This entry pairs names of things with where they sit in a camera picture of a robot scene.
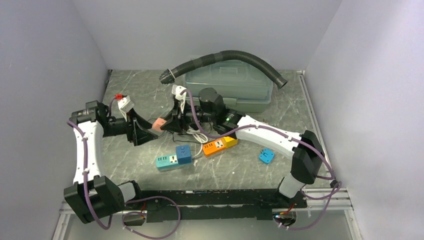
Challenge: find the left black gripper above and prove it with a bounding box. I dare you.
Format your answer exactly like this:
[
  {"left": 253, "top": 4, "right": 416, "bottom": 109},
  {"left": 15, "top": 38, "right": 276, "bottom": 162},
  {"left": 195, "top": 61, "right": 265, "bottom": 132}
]
[{"left": 102, "top": 107, "right": 158, "bottom": 146}]

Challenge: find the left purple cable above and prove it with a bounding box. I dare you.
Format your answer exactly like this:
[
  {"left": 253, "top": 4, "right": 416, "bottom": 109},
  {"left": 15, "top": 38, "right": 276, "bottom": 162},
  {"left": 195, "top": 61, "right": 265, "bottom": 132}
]
[{"left": 66, "top": 96, "right": 182, "bottom": 240}]

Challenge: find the blue cube socket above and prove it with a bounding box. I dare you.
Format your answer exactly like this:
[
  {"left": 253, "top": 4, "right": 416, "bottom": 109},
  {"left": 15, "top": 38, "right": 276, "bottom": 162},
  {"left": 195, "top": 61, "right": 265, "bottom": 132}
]
[{"left": 175, "top": 144, "right": 192, "bottom": 165}]

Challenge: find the aluminium rail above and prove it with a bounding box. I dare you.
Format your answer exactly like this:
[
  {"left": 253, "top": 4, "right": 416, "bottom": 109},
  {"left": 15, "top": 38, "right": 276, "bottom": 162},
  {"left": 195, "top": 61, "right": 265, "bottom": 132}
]
[{"left": 59, "top": 188, "right": 354, "bottom": 216}]

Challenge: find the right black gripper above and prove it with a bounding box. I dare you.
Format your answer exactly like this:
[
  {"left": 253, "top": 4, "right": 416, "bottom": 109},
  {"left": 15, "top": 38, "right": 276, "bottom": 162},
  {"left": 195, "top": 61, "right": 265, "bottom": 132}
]
[{"left": 161, "top": 100, "right": 216, "bottom": 133}]

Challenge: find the white cable of teal strip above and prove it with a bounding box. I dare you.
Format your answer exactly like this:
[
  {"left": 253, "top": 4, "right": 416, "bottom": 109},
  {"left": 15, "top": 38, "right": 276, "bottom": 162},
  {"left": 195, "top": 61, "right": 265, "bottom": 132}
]
[{"left": 185, "top": 127, "right": 208, "bottom": 160}]

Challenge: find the yellow cube socket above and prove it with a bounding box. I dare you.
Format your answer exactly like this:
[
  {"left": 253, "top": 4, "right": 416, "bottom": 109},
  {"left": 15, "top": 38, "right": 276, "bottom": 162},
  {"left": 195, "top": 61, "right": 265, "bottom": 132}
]
[{"left": 222, "top": 136, "right": 238, "bottom": 148}]

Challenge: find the teal power strip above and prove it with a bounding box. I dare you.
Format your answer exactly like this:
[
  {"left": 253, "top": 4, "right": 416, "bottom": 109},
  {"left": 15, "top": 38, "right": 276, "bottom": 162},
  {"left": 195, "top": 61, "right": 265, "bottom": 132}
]
[{"left": 155, "top": 154, "right": 189, "bottom": 172}]

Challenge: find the light blue flat adapter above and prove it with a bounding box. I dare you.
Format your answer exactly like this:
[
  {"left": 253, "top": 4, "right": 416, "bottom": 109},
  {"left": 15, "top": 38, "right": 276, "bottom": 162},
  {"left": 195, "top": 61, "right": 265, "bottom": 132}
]
[{"left": 258, "top": 148, "right": 275, "bottom": 164}]

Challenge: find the translucent green storage box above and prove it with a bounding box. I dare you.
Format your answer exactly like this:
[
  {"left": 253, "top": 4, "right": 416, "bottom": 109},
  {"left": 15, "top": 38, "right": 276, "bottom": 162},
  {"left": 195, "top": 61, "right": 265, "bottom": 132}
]
[{"left": 183, "top": 60, "right": 274, "bottom": 113}]

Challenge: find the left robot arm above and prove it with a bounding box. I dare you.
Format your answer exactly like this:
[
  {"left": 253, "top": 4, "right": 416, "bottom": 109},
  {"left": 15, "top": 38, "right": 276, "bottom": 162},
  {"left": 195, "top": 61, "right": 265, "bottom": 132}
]
[{"left": 63, "top": 95, "right": 159, "bottom": 229}]

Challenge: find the black corrugated hose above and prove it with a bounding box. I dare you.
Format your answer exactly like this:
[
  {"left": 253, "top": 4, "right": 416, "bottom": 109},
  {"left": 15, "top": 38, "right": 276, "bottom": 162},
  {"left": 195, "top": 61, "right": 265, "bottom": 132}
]
[{"left": 158, "top": 50, "right": 289, "bottom": 91}]

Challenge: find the thin black adapter cable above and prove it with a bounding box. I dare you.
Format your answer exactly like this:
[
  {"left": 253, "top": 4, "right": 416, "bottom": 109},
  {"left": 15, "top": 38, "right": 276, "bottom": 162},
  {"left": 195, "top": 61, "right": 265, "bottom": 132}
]
[{"left": 147, "top": 117, "right": 216, "bottom": 145}]

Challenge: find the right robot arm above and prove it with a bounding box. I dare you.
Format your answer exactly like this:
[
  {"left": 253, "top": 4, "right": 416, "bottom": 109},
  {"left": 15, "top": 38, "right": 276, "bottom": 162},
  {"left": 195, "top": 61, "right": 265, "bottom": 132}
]
[{"left": 153, "top": 85, "right": 326, "bottom": 208}]

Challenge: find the pink small block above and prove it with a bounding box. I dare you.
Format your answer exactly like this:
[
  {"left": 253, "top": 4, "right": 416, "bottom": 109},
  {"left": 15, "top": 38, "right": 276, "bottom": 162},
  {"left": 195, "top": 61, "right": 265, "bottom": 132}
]
[{"left": 151, "top": 117, "right": 167, "bottom": 132}]

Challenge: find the orange power strip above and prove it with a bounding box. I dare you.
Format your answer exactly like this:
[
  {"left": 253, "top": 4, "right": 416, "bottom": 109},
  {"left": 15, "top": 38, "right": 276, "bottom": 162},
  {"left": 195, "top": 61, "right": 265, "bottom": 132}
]
[{"left": 202, "top": 138, "right": 227, "bottom": 157}]

